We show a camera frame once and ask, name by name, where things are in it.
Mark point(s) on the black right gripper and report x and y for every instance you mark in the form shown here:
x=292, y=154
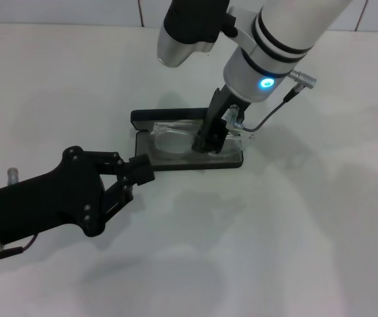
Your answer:
x=217, y=109

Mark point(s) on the left gripper silver connector post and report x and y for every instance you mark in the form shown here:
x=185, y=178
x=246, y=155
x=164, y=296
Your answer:
x=12, y=176

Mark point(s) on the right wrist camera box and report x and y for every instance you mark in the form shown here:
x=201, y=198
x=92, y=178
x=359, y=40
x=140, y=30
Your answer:
x=192, y=23

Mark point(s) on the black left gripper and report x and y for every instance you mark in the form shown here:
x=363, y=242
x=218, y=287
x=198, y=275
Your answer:
x=53, y=201

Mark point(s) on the black glasses case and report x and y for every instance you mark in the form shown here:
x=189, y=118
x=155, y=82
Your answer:
x=162, y=165

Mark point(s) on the clear white glasses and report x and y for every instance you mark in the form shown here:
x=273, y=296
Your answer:
x=170, y=142

